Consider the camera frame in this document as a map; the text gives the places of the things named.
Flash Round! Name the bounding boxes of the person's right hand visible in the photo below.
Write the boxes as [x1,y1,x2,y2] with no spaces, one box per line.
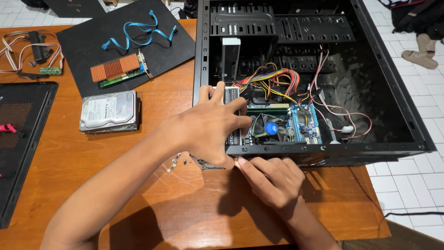
[236,156,306,213]

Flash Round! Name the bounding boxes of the person's left hand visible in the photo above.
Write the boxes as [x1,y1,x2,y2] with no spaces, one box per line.
[161,81,252,171]

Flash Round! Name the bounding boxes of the cluster of silver screws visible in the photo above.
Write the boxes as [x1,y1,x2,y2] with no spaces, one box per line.
[166,152,193,173]

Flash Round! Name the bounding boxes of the wire harness with green board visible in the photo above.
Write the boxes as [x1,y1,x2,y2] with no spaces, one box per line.
[0,29,65,80]

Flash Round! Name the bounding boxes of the blue green motherboard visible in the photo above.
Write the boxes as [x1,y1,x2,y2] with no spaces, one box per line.
[244,103,323,146]

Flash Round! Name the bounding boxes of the black processor cooler fan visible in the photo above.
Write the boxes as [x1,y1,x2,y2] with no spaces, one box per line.
[250,114,293,144]

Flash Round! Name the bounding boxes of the black flat box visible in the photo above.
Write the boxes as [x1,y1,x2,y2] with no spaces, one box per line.
[42,0,109,19]

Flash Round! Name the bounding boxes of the bundle of coloured power cables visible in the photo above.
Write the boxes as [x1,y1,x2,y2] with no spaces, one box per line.
[232,62,310,113]

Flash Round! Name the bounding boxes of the grey power supply unit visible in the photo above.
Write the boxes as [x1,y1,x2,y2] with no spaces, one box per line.
[212,86,244,147]

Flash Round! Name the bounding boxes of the black flat case panel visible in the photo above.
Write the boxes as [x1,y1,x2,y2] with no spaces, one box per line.
[56,0,196,99]

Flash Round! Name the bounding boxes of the red and white case wires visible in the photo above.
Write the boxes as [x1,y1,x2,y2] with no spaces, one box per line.
[307,44,373,141]

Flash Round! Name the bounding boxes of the black computer case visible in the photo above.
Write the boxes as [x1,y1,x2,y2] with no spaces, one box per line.
[190,0,437,170]

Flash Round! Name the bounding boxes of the blue flat data cable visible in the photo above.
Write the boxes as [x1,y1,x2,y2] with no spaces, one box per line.
[101,10,178,51]

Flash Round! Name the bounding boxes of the green memory stick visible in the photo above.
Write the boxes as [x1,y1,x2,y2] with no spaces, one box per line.
[247,106,290,116]

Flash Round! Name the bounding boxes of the pair of beige sandals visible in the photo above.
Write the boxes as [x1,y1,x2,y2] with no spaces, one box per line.
[402,33,440,70]

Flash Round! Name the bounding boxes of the black floor cable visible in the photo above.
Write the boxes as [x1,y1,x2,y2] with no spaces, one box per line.
[383,209,444,219]

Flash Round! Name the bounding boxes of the black mesh case panel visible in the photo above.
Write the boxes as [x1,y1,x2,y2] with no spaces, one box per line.
[0,81,59,230]

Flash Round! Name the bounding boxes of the white optical drive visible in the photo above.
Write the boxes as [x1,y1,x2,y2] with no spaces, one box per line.
[221,37,242,84]

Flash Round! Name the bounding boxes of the black bag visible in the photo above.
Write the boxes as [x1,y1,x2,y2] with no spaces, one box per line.
[377,0,444,40]

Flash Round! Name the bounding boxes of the graphics card with copper heatsink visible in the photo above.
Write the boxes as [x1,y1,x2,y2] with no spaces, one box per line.
[90,51,154,88]

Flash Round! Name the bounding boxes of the silver hard drive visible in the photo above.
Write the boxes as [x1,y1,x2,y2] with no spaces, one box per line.
[79,90,142,135]

